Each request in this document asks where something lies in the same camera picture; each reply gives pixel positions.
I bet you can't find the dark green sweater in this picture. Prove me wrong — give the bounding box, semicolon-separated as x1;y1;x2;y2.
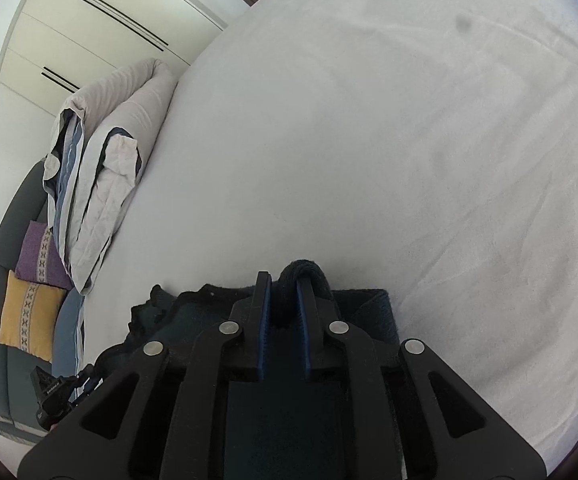
94;259;402;480

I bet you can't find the folded grey blue duvet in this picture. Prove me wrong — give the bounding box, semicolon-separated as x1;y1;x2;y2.
43;57;179;296

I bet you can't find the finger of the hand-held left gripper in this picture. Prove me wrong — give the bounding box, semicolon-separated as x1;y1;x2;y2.
69;364;106;403

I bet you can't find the white sheeted bed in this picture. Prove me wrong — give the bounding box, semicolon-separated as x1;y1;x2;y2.
76;0;578;466

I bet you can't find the yellow patterned cushion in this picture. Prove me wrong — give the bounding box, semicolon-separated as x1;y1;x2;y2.
0;270;67;363

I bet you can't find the grey upholstered headboard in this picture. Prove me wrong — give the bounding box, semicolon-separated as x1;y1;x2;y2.
0;157;65;446

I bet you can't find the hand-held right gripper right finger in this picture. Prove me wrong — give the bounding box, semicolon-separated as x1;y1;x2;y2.
296;280;547;480

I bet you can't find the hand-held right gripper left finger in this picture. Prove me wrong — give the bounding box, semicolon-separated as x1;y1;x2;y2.
18;271;275;480

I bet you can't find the purple patterned cushion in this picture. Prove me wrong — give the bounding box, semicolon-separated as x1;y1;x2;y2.
15;220;75;291

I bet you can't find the cream wardrobe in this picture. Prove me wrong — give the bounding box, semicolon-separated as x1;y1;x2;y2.
0;0;252;96

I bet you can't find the blue pillow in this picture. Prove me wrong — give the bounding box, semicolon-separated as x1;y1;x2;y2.
52;287;87;367

